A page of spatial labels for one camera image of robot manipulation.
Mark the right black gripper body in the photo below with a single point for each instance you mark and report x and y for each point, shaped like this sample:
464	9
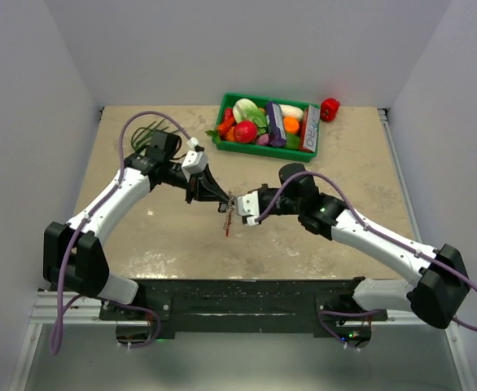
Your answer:
286	205

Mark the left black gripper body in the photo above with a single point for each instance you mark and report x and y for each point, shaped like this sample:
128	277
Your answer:
176	177

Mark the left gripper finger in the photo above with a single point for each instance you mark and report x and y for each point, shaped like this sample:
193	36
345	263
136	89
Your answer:
211	182
209	195

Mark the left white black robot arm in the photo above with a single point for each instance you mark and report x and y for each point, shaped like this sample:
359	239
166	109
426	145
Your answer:
73	256

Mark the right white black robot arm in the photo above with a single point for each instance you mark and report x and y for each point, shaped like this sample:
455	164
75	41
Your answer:
432	282

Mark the green plastic bin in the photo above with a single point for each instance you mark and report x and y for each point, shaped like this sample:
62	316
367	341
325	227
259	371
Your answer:
230	98

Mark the orange carrot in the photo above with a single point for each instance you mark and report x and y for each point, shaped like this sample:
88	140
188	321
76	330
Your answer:
229	136

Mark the purple sweet potato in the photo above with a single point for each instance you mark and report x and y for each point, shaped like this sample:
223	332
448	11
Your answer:
262	140

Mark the green vegetable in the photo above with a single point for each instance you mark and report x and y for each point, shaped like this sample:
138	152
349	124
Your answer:
292	142

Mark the red apple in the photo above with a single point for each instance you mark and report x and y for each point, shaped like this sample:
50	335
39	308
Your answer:
245	132

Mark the purple white box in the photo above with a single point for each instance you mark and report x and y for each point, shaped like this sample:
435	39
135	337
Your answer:
276	131

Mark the red chili pepper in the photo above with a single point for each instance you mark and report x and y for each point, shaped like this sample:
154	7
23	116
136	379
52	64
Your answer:
226	123

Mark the orange fruit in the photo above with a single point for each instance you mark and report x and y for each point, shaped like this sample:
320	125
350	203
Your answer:
291	125

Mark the red grey box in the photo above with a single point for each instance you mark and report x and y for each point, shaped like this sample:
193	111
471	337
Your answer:
309	129

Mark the white green cabbage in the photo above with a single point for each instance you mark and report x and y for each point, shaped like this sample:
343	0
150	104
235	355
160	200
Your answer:
246	110

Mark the green spring onion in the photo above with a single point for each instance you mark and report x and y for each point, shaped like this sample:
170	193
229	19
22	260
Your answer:
142	135

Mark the white radish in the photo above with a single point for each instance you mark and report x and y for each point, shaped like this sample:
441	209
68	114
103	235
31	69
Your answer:
291	111

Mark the red bell pepper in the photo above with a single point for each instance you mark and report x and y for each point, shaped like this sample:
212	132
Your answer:
329	109

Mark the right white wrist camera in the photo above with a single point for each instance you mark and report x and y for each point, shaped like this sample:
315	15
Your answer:
248	208

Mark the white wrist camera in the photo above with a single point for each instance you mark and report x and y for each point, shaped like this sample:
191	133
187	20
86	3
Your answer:
195	160
248	208

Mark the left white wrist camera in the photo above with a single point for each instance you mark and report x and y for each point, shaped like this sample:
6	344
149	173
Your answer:
195	160

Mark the black base frame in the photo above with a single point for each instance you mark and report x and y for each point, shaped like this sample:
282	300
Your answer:
163	308

